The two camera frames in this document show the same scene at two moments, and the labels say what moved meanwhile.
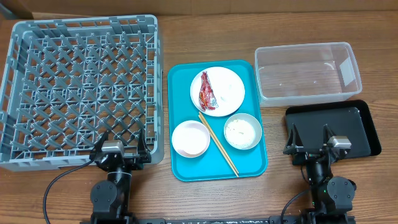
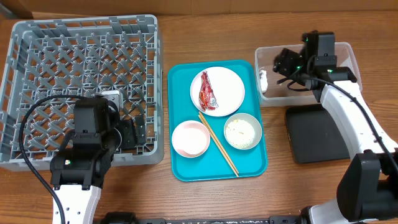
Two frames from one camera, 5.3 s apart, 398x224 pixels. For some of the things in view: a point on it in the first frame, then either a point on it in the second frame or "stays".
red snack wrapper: (207, 98) stays
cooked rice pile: (239, 133) stays
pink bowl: (191, 139) stays
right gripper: (311, 152) to (286, 61)
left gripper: (138, 161) to (127, 125)
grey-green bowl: (242, 131) stays
